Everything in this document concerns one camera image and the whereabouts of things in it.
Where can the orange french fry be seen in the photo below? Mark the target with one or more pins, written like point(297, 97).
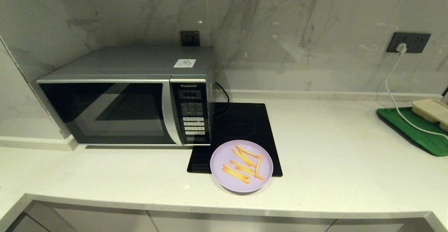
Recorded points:
point(233, 170)
point(239, 164)
point(250, 173)
point(249, 160)
point(241, 157)
point(235, 175)
point(259, 164)
point(246, 151)

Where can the lilac round plate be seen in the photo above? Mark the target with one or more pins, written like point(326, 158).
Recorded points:
point(218, 162)

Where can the microwave door with dark glass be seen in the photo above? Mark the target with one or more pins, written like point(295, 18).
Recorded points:
point(105, 113)

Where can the silver Panasonic microwave oven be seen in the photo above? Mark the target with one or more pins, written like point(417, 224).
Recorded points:
point(140, 60)

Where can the black induction cooktop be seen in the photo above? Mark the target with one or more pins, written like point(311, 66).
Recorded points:
point(241, 123)

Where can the white triangle warning sticker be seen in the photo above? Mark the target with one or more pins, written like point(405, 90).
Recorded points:
point(184, 63)

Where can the grey cabinet front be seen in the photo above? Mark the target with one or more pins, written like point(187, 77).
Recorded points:
point(98, 221)
point(241, 225)
point(24, 226)
point(378, 226)

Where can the green plastic tray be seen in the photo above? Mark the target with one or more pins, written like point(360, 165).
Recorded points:
point(423, 142)

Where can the beige lunch container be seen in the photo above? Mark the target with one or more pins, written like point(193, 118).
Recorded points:
point(430, 109)

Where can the small dark wall socket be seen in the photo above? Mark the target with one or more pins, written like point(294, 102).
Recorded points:
point(190, 38)

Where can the wide dark wall socket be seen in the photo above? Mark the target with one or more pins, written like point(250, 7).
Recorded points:
point(418, 43)

